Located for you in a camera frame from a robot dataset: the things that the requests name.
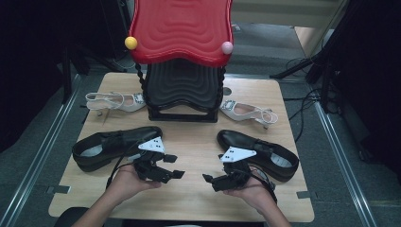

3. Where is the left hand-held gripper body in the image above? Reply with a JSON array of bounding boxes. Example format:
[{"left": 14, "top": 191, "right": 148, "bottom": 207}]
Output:
[{"left": 133, "top": 135, "right": 173, "bottom": 184}]

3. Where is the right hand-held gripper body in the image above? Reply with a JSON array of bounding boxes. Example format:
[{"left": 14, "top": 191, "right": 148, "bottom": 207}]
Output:
[{"left": 211, "top": 146, "right": 258, "bottom": 193}]

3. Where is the black leather shoe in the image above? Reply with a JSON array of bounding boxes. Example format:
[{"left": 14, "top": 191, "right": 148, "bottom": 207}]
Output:
[
  {"left": 71, "top": 126, "right": 164, "bottom": 173},
  {"left": 216, "top": 129, "right": 300, "bottom": 183}
]

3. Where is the white slingback heeled sandal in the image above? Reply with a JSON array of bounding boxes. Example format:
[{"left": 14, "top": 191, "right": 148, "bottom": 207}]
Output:
[
  {"left": 84, "top": 91, "right": 148, "bottom": 125},
  {"left": 219, "top": 98, "right": 280, "bottom": 131}
]

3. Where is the red and black shoe rack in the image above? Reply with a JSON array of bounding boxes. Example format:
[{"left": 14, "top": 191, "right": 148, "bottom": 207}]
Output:
[{"left": 127, "top": 0, "right": 235, "bottom": 123}]

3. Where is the person's right hand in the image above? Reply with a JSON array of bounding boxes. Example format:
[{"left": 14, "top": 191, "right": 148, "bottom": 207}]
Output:
[{"left": 222, "top": 167, "right": 277, "bottom": 211}]

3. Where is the person's left hand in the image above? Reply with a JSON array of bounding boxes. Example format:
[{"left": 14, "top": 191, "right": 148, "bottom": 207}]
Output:
[{"left": 105, "top": 165, "right": 163, "bottom": 206}]

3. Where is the black tripod stand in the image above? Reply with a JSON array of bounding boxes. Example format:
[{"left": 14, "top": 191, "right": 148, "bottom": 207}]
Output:
[{"left": 269, "top": 37, "right": 340, "bottom": 114}]

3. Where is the black curtain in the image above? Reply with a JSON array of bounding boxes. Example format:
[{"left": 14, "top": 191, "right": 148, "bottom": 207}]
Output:
[
  {"left": 0, "top": 0, "right": 75, "bottom": 154},
  {"left": 329, "top": 0, "right": 401, "bottom": 179}
]

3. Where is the right hand-held gripper cable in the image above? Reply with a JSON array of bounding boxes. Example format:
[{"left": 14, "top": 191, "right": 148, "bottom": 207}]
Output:
[{"left": 249, "top": 166, "right": 279, "bottom": 204}]

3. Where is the black floor cable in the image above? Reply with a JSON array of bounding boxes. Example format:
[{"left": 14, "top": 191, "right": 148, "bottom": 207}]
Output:
[
  {"left": 283, "top": 88, "right": 323, "bottom": 144},
  {"left": 285, "top": 57, "right": 313, "bottom": 76}
]

